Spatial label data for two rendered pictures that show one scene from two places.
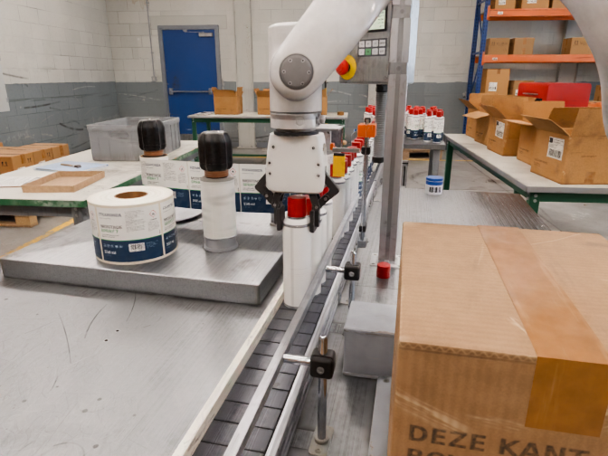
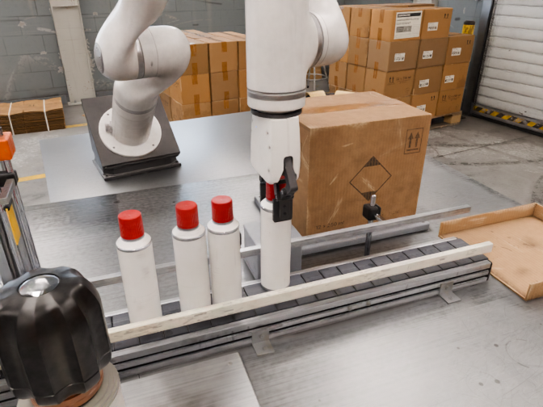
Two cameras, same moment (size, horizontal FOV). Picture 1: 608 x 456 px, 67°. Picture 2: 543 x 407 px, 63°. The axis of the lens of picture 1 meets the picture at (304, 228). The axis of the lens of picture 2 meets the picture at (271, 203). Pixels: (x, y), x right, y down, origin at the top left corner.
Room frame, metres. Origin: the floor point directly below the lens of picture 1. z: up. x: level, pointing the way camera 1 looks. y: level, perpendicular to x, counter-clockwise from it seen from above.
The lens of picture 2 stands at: (1.12, 0.55, 1.39)
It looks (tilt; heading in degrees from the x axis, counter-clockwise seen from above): 27 degrees down; 237
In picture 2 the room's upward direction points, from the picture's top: straight up
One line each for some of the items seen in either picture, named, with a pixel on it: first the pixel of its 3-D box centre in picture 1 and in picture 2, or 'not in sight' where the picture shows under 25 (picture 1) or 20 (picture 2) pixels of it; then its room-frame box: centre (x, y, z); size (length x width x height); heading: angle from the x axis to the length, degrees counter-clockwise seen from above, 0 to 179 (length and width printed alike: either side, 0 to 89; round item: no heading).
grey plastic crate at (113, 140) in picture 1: (138, 137); not in sight; (3.11, 1.11, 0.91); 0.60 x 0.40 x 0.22; 178
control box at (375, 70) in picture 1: (376, 43); not in sight; (1.22, -0.18, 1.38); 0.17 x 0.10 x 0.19; 42
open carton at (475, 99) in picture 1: (486, 115); not in sight; (4.17, -1.62, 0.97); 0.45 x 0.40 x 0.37; 86
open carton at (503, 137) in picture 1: (515, 126); not in sight; (3.30, -1.50, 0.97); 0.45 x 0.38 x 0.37; 87
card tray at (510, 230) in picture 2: not in sight; (531, 245); (0.16, 0.15, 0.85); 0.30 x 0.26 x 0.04; 167
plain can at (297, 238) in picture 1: (297, 251); (275, 234); (0.76, 0.01, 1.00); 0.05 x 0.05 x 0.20
